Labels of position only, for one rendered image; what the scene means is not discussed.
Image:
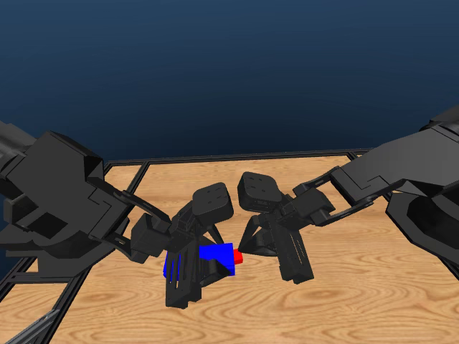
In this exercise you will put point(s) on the blue hollow socket block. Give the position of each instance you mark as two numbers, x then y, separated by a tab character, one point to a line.
220	255

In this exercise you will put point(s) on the thin red peg bar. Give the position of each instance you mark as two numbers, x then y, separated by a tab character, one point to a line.
237	256

